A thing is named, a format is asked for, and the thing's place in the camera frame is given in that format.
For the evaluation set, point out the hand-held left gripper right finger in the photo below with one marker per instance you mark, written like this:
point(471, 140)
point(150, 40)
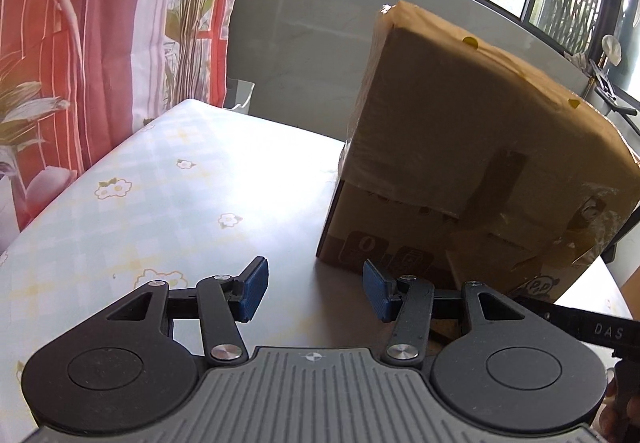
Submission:
point(377, 290)

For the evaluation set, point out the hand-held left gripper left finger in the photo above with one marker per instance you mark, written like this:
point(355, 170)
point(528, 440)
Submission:
point(252, 290)

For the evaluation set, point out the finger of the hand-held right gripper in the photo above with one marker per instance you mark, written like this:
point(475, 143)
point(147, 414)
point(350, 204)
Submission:
point(547, 310)

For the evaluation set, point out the cardboard box with plastic liner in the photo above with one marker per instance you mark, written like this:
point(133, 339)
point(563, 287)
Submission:
point(475, 148)

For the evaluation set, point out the person's right hand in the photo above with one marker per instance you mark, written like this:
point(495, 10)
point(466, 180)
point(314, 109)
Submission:
point(609, 425)

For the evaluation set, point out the wooden board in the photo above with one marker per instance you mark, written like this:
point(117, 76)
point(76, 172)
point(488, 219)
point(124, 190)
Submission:
point(631, 293)

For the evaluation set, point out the floral tablecloth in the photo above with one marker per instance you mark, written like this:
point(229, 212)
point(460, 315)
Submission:
point(175, 198)

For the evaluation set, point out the white plastic bin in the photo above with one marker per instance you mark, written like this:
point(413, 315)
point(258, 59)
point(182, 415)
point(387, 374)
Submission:
point(241, 95)

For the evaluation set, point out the black exercise bike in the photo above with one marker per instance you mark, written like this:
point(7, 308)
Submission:
point(607, 90)

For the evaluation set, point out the white hanging cloth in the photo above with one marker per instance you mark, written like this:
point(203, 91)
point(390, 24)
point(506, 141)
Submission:
point(612, 49)

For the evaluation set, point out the printed pink curtain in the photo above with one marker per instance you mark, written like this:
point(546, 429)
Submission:
point(75, 48)

